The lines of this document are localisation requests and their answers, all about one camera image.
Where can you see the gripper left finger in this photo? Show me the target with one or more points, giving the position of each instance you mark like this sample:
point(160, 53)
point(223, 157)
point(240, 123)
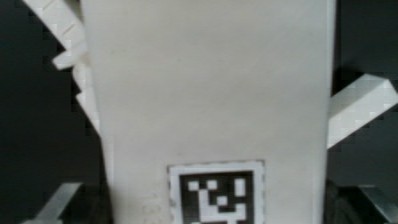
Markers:
point(73, 207)

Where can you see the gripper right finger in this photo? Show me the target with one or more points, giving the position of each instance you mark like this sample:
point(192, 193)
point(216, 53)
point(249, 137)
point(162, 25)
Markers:
point(358, 205)

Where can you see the white small cabinet top block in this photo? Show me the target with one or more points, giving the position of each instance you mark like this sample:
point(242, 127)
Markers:
point(212, 84)

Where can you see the white cabinet body box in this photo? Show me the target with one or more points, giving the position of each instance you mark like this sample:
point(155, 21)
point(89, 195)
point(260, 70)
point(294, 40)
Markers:
point(59, 13)

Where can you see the white U-shaped fence wall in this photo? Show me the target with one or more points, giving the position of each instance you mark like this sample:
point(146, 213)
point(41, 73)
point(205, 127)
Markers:
point(359, 103)

